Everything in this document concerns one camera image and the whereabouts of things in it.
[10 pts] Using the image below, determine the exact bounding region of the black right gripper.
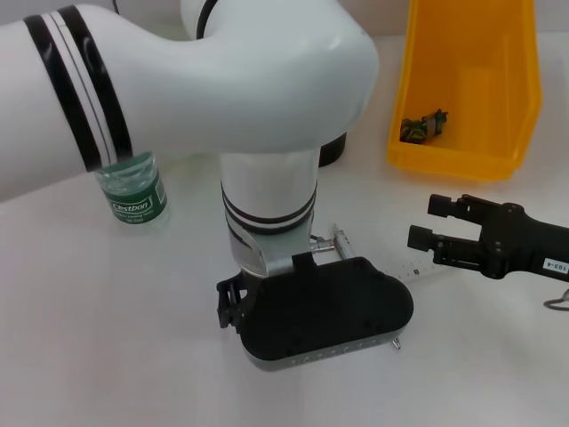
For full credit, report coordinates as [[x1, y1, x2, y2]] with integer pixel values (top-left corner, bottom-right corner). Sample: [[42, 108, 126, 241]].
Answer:
[[406, 193, 569, 284]]

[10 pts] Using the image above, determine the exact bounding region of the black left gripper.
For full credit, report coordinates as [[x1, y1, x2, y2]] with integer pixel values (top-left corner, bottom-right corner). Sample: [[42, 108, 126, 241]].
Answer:
[[216, 274, 264, 330]]

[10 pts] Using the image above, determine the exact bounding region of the green plastic wrapper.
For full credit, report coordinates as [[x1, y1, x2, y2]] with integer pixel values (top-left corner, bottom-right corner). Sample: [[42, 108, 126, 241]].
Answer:
[[399, 109, 450, 146]]

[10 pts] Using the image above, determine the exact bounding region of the green label water bottle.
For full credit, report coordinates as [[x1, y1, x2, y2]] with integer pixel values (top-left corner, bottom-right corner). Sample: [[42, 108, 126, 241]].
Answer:
[[94, 150, 171, 230]]

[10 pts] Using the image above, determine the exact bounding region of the transparent plastic ruler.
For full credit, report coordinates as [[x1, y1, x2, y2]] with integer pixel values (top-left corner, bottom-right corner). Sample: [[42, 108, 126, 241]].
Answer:
[[386, 248, 440, 282]]

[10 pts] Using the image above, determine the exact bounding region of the silver ballpoint pen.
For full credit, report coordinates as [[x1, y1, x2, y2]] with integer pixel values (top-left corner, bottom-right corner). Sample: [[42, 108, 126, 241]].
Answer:
[[331, 224, 403, 351]]

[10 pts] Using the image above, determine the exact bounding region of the black mesh pen holder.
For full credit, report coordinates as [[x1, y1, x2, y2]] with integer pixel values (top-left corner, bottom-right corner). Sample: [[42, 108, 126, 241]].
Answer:
[[317, 131, 348, 169]]

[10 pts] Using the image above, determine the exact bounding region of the yellow plastic bin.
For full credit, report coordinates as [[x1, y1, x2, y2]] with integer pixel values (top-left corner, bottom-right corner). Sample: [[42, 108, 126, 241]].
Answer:
[[384, 0, 544, 182]]

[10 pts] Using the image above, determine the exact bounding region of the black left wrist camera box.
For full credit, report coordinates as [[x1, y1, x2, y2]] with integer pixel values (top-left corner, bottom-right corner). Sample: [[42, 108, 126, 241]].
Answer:
[[239, 255, 415, 373]]

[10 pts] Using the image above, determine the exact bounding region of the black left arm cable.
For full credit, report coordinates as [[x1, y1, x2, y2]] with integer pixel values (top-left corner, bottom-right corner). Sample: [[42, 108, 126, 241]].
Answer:
[[309, 235, 340, 254]]

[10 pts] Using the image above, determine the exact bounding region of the grey right arm cable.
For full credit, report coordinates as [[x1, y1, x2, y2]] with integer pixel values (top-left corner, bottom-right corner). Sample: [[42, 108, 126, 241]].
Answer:
[[544, 288, 569, 311]]

